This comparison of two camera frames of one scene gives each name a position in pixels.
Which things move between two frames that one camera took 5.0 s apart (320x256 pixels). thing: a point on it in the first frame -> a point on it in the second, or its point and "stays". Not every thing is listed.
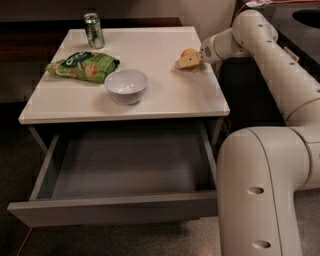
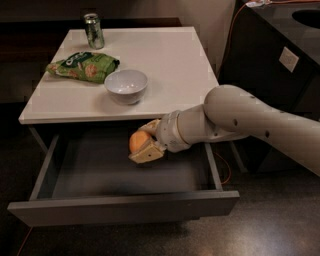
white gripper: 207,51 -> 168,131
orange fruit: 188,51 -> 137,139
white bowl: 126,86 stays
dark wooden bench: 33,41 stays
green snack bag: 84,65 stays
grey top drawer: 123,173 stays
